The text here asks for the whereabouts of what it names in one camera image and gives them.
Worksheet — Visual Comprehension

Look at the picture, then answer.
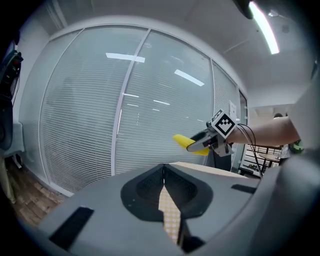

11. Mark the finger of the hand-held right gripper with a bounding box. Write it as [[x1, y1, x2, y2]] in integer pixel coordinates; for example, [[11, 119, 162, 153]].
[[189, 131, 212, 142], [186, 139, 213, 153]]

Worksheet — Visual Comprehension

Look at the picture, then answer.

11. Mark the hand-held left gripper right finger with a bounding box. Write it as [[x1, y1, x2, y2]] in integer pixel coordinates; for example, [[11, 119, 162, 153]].
[[164, 163, 261, 254]]

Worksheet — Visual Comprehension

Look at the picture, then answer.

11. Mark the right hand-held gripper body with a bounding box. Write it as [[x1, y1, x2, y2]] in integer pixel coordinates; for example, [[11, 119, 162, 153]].
[[202, 108, 238, 158]]

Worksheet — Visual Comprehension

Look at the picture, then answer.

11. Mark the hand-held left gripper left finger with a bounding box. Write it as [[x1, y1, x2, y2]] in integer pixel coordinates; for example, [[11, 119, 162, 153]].
[[37, 163, 179, 256]]

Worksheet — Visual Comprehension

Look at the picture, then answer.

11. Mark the yellow banana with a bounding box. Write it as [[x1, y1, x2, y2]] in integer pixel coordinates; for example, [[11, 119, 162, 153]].
[[172, 134, 210, 156]]

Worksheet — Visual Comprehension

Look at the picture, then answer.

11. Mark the person's right forearm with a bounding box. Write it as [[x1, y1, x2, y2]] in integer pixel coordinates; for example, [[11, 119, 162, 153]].
[[228, 116, 301, 147]]

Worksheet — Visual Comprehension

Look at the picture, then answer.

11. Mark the round table with checkered cloth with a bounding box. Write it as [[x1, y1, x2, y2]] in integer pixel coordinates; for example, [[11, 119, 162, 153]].
[[158, 161, 248, 247]]

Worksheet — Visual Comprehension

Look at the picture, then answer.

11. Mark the small wooden round table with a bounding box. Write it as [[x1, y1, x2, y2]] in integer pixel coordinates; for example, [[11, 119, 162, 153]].
[[259, 152, 281, 161]]

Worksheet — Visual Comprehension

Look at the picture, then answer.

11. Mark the green and black headset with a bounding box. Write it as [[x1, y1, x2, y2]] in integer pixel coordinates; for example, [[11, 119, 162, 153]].
[[289, 139, 304, 154]]

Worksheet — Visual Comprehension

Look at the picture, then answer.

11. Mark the ceiling light strip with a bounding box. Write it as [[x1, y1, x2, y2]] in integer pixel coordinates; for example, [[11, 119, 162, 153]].
[[248, 1, 280, 55]]

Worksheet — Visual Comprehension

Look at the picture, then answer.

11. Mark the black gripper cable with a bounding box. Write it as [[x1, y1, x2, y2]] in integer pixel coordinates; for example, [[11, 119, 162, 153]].
[[237, 123, 264, 178]]

